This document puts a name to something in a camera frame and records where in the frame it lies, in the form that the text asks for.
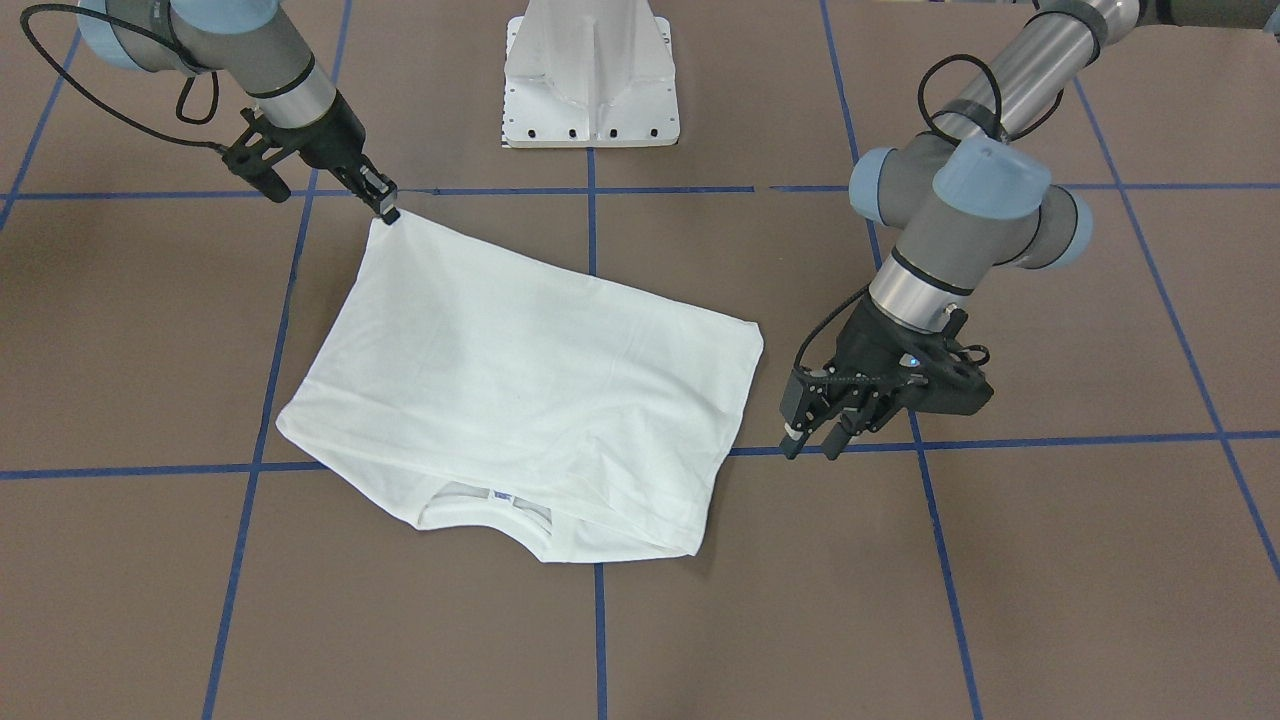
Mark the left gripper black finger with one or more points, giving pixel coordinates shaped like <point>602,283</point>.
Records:
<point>796,434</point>

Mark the white camera post with base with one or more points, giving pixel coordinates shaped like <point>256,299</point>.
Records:
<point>589,75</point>

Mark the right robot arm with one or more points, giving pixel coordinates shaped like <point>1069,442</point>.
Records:
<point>297,109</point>

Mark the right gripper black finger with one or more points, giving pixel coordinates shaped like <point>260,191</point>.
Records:
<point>379,192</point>

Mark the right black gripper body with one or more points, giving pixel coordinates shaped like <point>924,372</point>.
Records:
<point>334,140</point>

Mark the white printed t-shirt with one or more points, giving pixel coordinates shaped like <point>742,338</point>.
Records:
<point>465,385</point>

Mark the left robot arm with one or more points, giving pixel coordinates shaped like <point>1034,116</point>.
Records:
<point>966,200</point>

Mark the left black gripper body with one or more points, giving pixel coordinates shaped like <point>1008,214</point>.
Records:
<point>868,343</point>

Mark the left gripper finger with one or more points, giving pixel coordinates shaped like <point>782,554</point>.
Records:
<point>851,422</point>

